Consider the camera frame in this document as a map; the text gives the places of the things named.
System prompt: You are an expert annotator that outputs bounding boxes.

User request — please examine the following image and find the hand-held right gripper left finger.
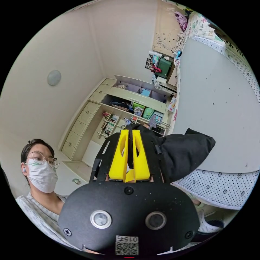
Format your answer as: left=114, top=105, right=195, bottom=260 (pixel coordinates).
left=108, top=129, right=129, bottom=182

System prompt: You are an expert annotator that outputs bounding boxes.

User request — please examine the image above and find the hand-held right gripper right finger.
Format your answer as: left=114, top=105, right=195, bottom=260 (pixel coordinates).
left=125, top=130, right=151, bottom=183

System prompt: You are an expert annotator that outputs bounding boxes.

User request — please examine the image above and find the black patterned short sleeve shirt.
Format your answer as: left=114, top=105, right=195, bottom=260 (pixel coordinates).
left=125, top=123, right=216, bottom=183

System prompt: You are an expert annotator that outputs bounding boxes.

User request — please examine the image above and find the cream cupboard with open shelves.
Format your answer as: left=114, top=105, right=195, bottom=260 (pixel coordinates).
left=58, top=74, right=177, bottom=161

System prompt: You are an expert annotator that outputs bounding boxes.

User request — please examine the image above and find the bed with dotted white quilt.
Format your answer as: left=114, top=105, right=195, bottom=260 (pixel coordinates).
left=152, top=0, right=260, bottom=210

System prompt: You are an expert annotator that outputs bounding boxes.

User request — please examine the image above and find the white flat folding board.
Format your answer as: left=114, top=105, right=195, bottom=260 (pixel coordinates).
left=171, top=37, right=260, bottom=174

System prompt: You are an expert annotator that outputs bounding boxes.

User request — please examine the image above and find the person's body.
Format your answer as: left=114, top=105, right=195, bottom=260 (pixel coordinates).
left=15, top=138, right=225, bottom=251

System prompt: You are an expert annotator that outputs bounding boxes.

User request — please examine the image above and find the round ceiling lamp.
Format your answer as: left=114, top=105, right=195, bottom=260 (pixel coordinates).
left=47, top=70, right=62, bottom=86

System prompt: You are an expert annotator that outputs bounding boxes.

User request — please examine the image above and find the pile of clothes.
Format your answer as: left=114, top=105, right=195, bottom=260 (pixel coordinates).
left=174, top=11, right=190, bottom=31

